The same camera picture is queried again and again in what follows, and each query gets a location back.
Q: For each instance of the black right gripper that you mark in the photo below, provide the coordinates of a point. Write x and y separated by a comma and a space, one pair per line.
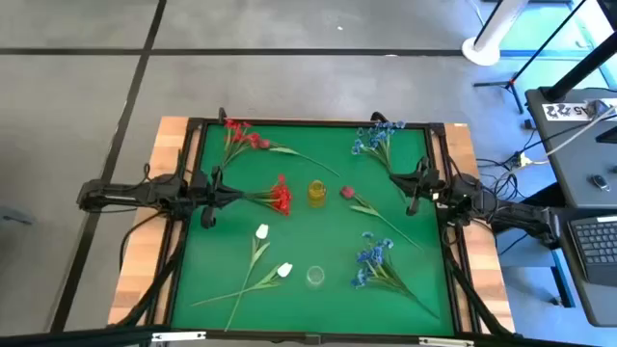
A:
431, 185

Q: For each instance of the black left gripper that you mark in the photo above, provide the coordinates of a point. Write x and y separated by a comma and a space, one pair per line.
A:
207, 190

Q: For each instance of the white artificial tulip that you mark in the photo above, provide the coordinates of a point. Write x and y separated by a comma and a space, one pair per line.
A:
285, 270
261, 231

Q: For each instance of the red artificial flower bunch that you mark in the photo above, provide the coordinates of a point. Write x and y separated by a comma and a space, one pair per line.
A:
282, 197
234, 136

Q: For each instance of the green stems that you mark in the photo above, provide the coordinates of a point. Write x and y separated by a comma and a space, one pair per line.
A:
373, 258

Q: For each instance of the clear glass vase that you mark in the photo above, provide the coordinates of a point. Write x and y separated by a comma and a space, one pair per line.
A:
315, 276

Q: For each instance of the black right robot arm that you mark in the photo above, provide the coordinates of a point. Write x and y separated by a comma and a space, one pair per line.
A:
511, 214

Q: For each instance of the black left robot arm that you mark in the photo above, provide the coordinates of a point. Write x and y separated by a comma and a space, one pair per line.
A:
125, 193

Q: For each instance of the yellow glass vase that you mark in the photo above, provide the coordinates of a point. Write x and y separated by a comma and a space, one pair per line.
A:
316, 194

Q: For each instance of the green table mat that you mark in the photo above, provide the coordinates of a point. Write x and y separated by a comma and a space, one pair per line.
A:
313, 231

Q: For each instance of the white power adapter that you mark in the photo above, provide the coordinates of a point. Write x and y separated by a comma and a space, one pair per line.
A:
521, 159

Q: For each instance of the small black adapter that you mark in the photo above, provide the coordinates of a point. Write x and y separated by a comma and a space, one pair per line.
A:
529, 124

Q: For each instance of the thin black tripod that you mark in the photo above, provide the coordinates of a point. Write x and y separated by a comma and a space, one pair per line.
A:
512, 83

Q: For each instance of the white pillar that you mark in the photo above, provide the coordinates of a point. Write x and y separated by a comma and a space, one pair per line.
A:
482, 50

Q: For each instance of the white paper label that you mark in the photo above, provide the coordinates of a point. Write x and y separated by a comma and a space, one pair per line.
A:
564, 111

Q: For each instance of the black key fob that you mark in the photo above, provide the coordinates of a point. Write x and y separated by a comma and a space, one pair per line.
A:
600, 182

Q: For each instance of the dark laptop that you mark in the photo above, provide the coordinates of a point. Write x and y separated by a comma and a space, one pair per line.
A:
595, 236

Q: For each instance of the thick black stand pole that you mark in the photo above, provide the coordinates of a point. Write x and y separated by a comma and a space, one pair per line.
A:
583, 72

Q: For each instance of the dark grey desk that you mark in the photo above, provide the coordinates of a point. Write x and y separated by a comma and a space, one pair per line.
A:
598, 303

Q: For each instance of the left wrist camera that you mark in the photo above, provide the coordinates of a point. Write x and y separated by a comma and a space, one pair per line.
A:
208, 219

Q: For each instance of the black table frame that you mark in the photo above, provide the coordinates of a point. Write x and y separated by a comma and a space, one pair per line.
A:
313, 121

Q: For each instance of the silver frame bracket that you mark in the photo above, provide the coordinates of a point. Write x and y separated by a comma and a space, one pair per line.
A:
446, 341
178, 336

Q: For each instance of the black mount beam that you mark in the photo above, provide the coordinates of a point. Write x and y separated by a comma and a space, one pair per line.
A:
72, 337

